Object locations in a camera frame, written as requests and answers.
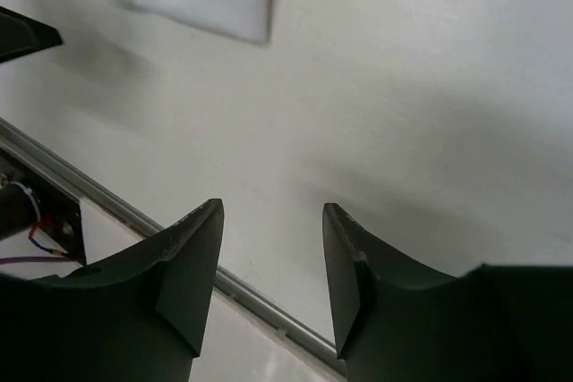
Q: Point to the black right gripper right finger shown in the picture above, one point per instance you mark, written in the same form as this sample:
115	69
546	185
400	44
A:
396	319

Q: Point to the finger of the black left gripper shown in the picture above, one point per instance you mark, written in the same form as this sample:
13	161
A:
21	35

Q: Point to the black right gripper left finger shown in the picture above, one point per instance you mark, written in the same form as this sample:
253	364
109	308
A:
138	315

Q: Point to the aluminium table edge rail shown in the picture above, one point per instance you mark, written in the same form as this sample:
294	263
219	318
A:
291	333

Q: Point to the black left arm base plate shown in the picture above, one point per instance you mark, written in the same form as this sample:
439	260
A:
34	203

